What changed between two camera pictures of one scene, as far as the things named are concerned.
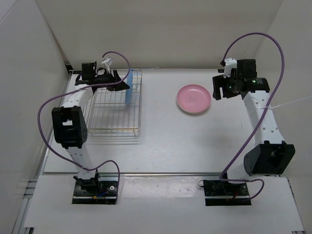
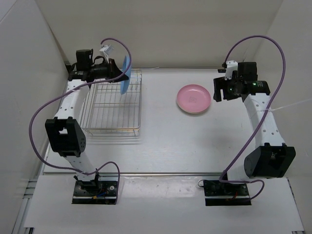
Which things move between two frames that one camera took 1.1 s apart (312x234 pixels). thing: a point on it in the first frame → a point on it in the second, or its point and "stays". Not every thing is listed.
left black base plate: (95, 192) stays
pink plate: (193, 99) stays
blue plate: (128, 94) → (127, 70)
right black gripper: (220, 81) stays
